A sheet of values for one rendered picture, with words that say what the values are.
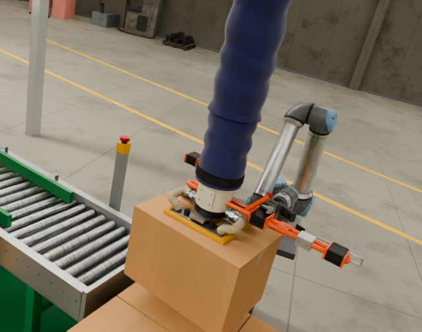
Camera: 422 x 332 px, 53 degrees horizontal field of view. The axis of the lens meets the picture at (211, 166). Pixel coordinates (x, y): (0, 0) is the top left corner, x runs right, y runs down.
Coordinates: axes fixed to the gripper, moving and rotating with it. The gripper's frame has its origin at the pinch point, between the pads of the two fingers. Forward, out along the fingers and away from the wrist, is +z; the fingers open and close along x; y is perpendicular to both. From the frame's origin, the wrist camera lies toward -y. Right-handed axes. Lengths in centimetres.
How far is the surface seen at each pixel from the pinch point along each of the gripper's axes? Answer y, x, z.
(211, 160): 28.4, 19.9, 9.7
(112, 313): 50, -66, 32
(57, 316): 106, -120, 12
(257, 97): 18, 51, 4
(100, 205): 119, -61, -29
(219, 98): 31, 47, 10
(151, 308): 38, -66, 16
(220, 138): 26.7, 30.9, 9.6
